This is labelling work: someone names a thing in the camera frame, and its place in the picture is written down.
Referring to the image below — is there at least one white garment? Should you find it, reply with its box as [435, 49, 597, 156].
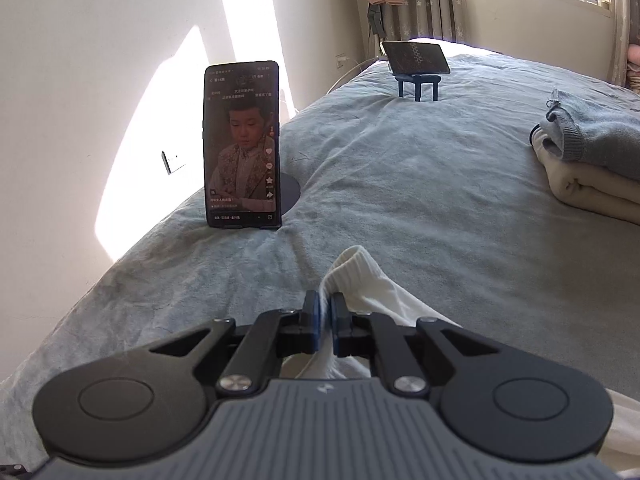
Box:
[282, 245, 640, 476]

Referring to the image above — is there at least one white charging cable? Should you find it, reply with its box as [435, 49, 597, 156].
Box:
[325, 57, 391, 93]

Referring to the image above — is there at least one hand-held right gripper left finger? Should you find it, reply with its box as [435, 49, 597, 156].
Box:
[147, 291, 321, 397]

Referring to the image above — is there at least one cabled black smartphone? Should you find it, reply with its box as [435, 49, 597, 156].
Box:
[381, 40, 451, 76]

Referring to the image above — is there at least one grey bed blanket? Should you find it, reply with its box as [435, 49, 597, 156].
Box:
[0, 37, 640, 480]

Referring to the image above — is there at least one round black phone stand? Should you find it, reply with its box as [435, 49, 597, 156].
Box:
[277, 172, 302, 231]

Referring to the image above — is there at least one blue phone stand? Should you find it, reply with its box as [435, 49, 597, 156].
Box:
[392, 72, 441, 102]

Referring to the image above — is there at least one grey star-patterned curtain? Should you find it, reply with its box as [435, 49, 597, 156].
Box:
[607, 0, 640, 86]
[370, 0, 468, 43]

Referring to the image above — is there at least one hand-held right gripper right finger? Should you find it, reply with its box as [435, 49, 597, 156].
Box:
[330, 294, 506, 396]

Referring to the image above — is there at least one beige folded garment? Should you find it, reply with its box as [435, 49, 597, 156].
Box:
[531, 130, 640, 226]

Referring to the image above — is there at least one grey-blue folded sweater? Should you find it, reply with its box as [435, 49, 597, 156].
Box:
[530, 89, 640, 181]

